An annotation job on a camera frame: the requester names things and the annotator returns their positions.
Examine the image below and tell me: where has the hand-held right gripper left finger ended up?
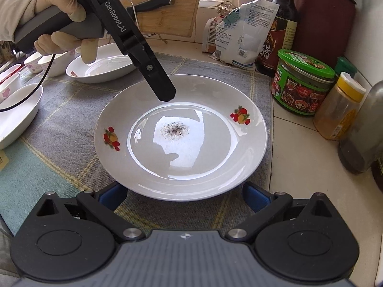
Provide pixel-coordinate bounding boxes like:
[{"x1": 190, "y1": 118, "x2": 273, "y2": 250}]
[{"x1": 36, "y1": 182, "x2": 146, "y2": 245}]

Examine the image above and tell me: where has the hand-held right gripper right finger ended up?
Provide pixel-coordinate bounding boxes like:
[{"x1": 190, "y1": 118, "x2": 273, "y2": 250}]
[{"x1": 225, "y1": 181, "x2": 333, "y2": 244}]

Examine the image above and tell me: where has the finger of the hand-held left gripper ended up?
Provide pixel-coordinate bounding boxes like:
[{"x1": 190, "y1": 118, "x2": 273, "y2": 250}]
[{"x1": 123, "y1": 34, "x2": 176, "y2": 102}]

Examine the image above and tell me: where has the white fruit-print plate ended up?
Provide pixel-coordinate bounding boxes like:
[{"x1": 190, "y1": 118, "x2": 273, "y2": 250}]
[
  {"x1": 66, "y1": 42, "x2": 139, "y2": 84},
  {"x1": 94, "y1": 74, "x2": 268, "y2": 202},
  {"x1": 0, "y1": 84, "x2": 44, "y2": 150}
]

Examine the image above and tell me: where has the white pink-flower bowl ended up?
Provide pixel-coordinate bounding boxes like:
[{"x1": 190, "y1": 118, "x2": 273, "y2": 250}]
[
  {"x1": 37, "y1": 46, "x2": 81, "y2": 77},
  {"x1": 23, "y1": 51, "x2": 43, "y2": 74},
  {"x1": 0, "y1": 64, "x2": 21, "y2": 104}
]

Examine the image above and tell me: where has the person's left forearm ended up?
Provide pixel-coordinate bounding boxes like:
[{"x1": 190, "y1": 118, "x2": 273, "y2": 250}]
[{"x1": 0, "y1": 0, "x2": 41, "y2": 42}]

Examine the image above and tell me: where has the person's left hand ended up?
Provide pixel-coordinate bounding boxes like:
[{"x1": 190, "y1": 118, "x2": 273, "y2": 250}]
[{"x1": 34, "y1": 0, "x2": 99, "y2": 65}]

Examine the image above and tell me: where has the wooden cutting board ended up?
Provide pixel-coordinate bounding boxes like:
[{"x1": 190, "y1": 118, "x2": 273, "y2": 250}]
[{"x1": 118, "y1": 0, "x2": 205, "y2": 38}]

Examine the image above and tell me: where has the grey checked table cloth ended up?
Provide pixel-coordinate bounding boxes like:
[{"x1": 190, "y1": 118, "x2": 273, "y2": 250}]
[{"x1": 0, "y1": 48, "x2": 274, "y2": 237}]

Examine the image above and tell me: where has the white blue-print plastic bag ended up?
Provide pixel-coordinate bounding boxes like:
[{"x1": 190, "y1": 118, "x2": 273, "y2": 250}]
[{"x1": 212, "y1": 0, "x2": 280, "y2": 71}]

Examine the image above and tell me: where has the green binder clip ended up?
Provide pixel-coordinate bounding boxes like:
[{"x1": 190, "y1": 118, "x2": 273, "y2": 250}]
[{"x1": 217, "y1": 1, "x2": 241, "y2": 26}]

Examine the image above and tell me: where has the yellow-lid spice jar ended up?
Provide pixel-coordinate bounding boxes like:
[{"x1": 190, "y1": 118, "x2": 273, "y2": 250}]
[{"x1": 313, "y1": 72, "x2": 367, "y2": 141}]

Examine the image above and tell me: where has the green-lid sauce jar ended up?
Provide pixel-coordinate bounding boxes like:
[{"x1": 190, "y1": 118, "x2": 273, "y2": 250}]
[{"x1": 271, "y1": 49, "x2": 336, "y2": 117}]

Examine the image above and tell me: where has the dark round object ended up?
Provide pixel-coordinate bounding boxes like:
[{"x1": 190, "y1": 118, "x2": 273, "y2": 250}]
[{"x1": 371, "y1": 158, "x2": 383, "y2": 195}]

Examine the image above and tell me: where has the translucent grey bottle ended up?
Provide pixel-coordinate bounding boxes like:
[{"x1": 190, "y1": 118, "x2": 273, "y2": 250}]
[{"x1": 338, "y1": 79, "x2": 383, "y2": 175}]

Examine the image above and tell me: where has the dark vinegar bottle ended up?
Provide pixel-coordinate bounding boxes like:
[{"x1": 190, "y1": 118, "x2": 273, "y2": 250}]
[{"x1": 256, "y1": 0, "x2": 298, "y2": 77}]

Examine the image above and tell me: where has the green-cap bottle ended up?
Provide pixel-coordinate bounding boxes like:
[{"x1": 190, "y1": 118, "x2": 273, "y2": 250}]
[{"x1": 333, "y1": 57, "x2": 358, "y2": 81}]

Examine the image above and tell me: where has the dark red knife block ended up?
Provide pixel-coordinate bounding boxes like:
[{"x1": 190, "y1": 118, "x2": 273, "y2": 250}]
[{"x1": 292, "y1": 0, "x2": 357, "y2": 70}]

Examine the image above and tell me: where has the steel wire rack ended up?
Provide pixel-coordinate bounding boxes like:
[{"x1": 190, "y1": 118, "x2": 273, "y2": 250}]
[{"x1": 120, "y1": 0, "x2": 168, "y2": 46}]

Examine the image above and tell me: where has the black-handled kitchen knife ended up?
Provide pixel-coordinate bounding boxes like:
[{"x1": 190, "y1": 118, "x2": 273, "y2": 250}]
[{"x1": 127, "y1": 0, "x2": 176, "y2": 12}]

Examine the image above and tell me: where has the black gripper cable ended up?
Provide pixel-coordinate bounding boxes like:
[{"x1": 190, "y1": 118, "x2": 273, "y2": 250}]
[{"x1": 0, "y1": 53, "x2": 57, "y2": 112}]

